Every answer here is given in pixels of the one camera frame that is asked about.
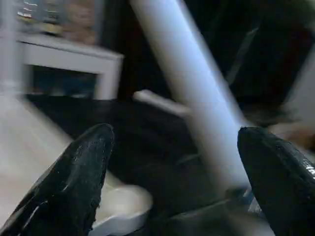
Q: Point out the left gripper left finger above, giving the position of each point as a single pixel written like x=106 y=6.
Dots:
x=69 y=177

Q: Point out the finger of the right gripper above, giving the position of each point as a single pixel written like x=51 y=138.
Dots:
x=211 y=218

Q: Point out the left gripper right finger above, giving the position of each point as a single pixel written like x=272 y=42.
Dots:
x=283 y=177

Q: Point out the white plastic table top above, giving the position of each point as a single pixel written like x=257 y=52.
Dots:
x=37 y=152

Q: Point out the black work mat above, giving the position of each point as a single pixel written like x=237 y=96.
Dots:
x=152 y=137

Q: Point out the white sideboard cabinet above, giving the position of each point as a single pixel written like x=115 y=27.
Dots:
x=73 y=55

